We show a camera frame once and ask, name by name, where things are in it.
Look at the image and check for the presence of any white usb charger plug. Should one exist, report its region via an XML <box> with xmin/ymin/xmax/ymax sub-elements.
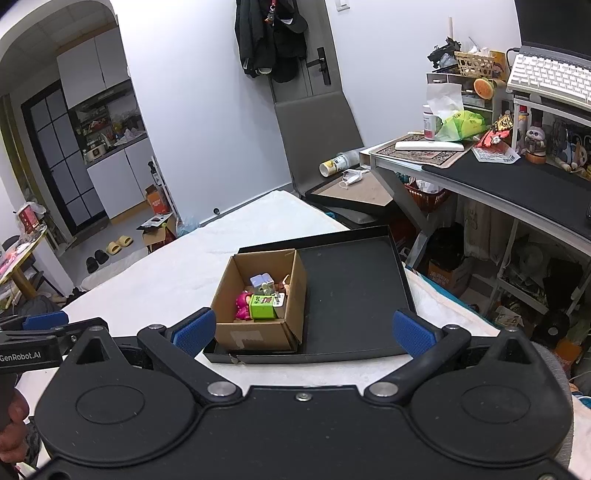
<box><xmin>273</xmin><ymin>292</ymin><xmax>287</xmax><ymax>319</ymax></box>

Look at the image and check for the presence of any left hand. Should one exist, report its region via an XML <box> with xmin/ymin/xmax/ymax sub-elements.
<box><xmin>0</xmin><ymin>388</ymin><xmax>30</xmax><ymax>464</ymax></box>

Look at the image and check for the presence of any pink bear figurine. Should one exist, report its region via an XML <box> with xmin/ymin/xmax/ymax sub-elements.
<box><xmin>235</xmin><ymin>291</ymin><xmax>252</xmax><ymax>321</ymax></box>

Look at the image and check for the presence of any yellow wooden table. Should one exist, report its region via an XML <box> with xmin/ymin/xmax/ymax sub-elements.
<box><xmin>0</xmin><ymin>226</ymin><xmax>48</xmax><ymax>300</ymax></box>

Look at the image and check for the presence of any green monster toy box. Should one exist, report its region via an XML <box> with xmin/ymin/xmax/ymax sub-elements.
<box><xmin>249</xmin><ymin>295</ymin><xmax>276</xmax><ymax>321</ymax></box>

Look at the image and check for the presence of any brown cardboard box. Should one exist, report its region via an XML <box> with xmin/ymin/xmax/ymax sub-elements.
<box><xmin>211</xmin><ymin>249</ymin><xmax>307</xmax><ymax>352</ymax></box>

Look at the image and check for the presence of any black shallow tray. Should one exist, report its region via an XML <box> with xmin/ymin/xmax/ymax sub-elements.
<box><xmin>204</xmin><ymin>227</ymin><xmax>415</xmax><ymax>364</ymax></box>

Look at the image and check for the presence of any black slipper pair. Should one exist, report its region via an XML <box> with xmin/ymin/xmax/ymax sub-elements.
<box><xmin>85</xmin><ymin>250</ymin><xmax>109</xmax><ymax>274</ymax></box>

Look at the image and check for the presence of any lavender block toy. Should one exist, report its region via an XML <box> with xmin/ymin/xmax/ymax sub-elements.
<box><xmin>250</xmin><ymin>273</ymin><xmax>274</xmax><ymax>291</ymax></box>

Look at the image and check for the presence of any small pale green figurine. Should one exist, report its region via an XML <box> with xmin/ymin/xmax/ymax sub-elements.
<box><xmin>259</xmin><ymin>282</ymin><xmax>276</xmax><ymax>296</ymax></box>

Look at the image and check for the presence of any open cardboard box floor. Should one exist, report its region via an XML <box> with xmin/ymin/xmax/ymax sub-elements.
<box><xmin>137</xmin><ymin>213</ymin><xmax>177</xmax><ymax>254</ymax></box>

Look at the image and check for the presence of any yellow slipper pair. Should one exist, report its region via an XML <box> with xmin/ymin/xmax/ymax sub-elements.
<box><xmin>106</xmin><ymin>235</ymin><xmax>133</xmax><ymax>256</ymax></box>

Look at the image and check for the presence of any orange box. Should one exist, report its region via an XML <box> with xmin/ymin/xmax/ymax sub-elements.
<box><xmin>145</xmin><ymin>185</ymin><xmax>171</xmax><ymax>215</ymax></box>

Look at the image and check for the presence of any black framed brown board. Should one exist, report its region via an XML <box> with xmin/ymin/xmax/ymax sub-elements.
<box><xmin>304</xmin><ymin>173</ymin><xmax>406</xmax><ymax>228</ymax></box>

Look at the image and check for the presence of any white face mask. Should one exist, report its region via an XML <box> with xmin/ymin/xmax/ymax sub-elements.
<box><xmin>339</xmin><ymin>169</ymin><xmax>370</xmax><ymax>189</ymax></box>

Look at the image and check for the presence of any grey metal desk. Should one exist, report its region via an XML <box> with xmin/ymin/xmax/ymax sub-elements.
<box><xmin>360</xmin><ymin>142</ymin><xmax>590</xmax><ymax>314</ymax></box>

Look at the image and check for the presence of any green plastic bag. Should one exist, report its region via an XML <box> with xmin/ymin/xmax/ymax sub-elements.
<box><xmin>435</xmin><ymin>110</ymin><xmax>489</xmax><ymax>142</ymax></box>

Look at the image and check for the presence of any wicker basket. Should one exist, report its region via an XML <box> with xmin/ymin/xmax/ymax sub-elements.
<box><xmin>455</xmin><ymin>51</ymin><xmax>495</xmax><ymax>78</ymax></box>

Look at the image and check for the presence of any white keyboard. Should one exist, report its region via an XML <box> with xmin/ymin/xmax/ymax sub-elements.
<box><xmin>507</xmin><ymin>53</ymin><xmax>591</xmax><ymax>110</ymax></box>

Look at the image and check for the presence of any black jacket on door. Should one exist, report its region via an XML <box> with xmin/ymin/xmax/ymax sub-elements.
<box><xmin>235</xmin><ymin>0</ymin><xmax>308</xmax><ymax>83</ymax></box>

